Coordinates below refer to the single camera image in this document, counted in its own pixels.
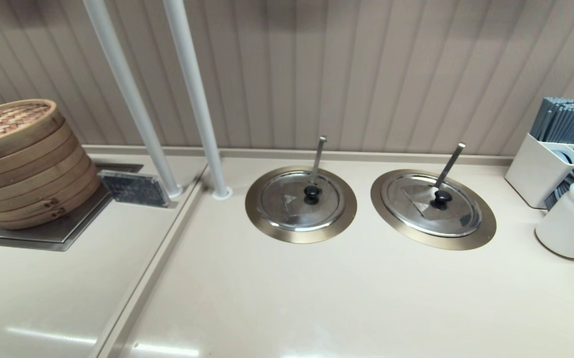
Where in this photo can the clear acrylic label sign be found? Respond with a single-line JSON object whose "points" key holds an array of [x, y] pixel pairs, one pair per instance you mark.
{"points": [[132, 189]]}

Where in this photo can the white ceramic jar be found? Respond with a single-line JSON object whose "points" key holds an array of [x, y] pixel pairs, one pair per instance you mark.
{"points": [[570, 223]]}

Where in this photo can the white cutlery holder box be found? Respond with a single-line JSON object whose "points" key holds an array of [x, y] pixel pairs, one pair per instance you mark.
{"points": [[530, 169]]}

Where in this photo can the grey-blue chopstick bundle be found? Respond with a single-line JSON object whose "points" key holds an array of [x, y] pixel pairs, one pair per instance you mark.
{"points": [[565, 122]]}

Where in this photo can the white metal pole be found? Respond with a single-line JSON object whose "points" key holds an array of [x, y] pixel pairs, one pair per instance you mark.
{"points": [[192, 84], [127, 84]]}

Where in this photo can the steel pot lid black knob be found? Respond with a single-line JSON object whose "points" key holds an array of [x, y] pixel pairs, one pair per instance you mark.
{"points": [[282, 199], [455, 219]]}

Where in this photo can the steel steamer base plate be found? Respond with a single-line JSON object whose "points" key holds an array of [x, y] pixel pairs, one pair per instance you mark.
{"points": [[43, 238]]}

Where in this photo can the stacked bamboo steamer baskets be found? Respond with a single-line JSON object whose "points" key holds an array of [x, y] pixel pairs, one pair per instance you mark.
{"points": [[28, 169]]}

